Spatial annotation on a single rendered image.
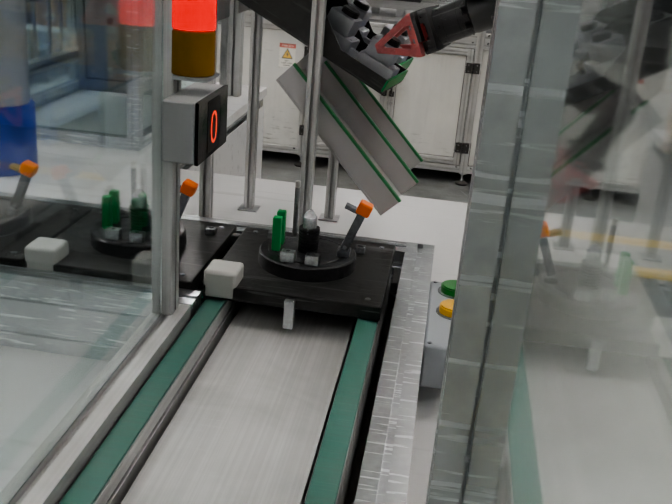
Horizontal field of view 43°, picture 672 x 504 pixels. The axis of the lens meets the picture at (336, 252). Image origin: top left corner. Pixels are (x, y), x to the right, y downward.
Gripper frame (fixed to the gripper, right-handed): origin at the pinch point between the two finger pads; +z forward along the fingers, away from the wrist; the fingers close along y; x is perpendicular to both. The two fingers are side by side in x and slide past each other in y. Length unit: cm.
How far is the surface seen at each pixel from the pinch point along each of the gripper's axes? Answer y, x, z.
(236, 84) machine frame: -125, -3, 90
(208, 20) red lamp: 47.8, -9.2, 3.7
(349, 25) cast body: 0.9, -4.8, 4.3
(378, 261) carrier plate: 20.1, 29.0, 5.1
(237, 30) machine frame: -125, -19, 83
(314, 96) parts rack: 8.0, 3.7, 11.1
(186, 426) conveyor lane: 64, 30, 15
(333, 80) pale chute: -7.9, 2.7, 13.2
